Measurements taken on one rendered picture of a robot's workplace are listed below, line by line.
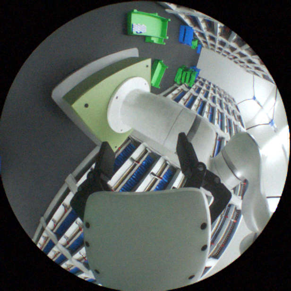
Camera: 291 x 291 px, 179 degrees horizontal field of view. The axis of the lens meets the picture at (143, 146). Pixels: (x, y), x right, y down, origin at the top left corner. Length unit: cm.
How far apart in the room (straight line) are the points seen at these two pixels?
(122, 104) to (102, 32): 52
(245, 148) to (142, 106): 26
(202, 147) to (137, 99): 18
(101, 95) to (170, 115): 15
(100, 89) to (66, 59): 38
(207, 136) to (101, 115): 24
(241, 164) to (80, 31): 76
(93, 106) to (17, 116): 45
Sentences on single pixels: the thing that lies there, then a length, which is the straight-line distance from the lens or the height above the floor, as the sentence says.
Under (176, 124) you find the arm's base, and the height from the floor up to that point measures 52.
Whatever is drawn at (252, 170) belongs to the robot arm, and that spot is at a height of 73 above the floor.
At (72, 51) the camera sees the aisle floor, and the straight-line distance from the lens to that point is 57.
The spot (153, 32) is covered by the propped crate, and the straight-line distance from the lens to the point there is 89.
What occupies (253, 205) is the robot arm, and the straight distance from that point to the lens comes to 33.
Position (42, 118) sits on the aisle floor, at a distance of 57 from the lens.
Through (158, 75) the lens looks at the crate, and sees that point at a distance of 121.
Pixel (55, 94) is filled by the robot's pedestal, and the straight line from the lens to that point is 26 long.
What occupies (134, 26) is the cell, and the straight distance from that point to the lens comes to 73.
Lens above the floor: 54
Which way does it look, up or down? 15 degrees down
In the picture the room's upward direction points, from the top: 123 degrees clockwise
